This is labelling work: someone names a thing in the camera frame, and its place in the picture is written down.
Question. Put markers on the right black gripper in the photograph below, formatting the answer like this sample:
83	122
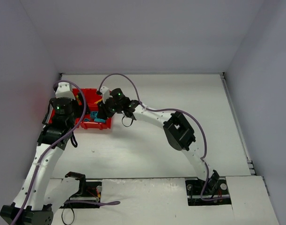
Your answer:
103	110

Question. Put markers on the teal lego block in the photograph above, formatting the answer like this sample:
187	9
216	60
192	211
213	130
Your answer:
98	120

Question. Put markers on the teal lego brick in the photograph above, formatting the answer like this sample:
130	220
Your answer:
93	115

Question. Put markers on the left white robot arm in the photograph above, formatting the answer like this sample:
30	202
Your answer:
33	205

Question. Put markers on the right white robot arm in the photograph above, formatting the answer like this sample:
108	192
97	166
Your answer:
179	132

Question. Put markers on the red divided bin tray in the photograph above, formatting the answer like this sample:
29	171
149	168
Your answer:
72	107

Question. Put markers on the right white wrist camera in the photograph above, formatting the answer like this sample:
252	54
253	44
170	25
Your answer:
104	92

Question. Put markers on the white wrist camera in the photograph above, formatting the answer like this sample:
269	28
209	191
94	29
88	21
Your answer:
64	90
104	92

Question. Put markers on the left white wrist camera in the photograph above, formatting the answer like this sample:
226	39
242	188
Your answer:
64	90

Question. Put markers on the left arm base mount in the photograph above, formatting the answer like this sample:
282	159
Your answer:
89	191

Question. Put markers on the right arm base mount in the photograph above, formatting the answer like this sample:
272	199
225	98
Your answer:
215	193

